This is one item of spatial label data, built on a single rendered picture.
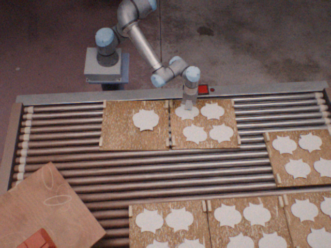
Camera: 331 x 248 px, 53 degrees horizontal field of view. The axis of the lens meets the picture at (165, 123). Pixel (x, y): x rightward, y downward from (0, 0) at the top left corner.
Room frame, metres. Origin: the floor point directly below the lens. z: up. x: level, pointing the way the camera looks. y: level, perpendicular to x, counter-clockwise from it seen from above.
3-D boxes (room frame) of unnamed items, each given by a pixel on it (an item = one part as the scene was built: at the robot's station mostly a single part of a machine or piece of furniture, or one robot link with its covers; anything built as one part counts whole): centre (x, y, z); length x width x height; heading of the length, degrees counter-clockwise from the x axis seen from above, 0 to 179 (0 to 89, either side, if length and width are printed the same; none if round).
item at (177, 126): (1.05, -0.24, 0.93); 0.41 x 0.35 x 0.02; 95
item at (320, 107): (1.12, -0.09, 0.90); 1.95 x 0.05 x 0.05; 97
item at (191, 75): (1.13, -0.13, 1.29); 0.09 x 0.08 x 0.11; 43
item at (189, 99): (1.10, -0.13, 1.13); 0.12 x 0.09 x 0.16; 176
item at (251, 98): (1.22, -0.07, 0.90); 1.95 x 0.05 x 0.05; 97
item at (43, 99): (1.29, -0.07, 0.89); 2.08 x 0.09 x 0.06; 97
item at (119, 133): (1.02, 0.18, 0.93); 0.41 x 0.35 x 0.02; 93
